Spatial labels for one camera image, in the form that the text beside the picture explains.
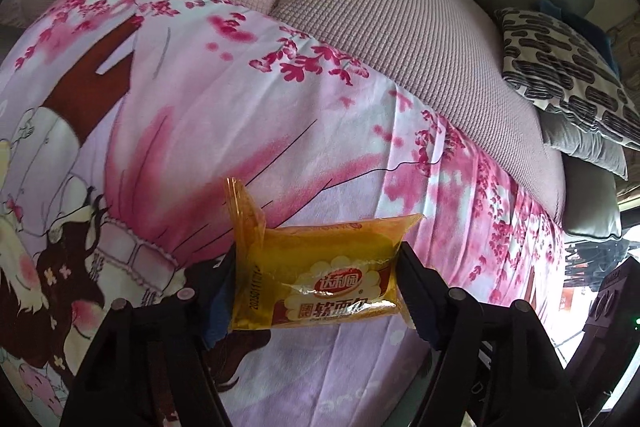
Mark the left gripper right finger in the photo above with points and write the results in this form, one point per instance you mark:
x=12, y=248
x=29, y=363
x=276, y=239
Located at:
x=493, y=364

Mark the black white patterned pillow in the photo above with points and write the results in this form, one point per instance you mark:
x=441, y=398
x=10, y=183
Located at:
x=560, y=72

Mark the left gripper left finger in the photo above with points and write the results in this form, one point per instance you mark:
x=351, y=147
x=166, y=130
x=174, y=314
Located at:
x=143, y=357

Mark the folded black chairs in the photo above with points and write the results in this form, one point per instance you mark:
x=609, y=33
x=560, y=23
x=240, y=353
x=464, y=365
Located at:
x=588, y=263

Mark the yellow soft bread packet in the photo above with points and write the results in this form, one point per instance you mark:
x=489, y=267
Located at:
x=308, y=276

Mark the grey pillow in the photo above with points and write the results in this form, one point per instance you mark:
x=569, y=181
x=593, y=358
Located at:
x=561, y=134

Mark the pink cartoon tablecloth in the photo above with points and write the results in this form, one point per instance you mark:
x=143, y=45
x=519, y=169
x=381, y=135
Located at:
x=121, y=120

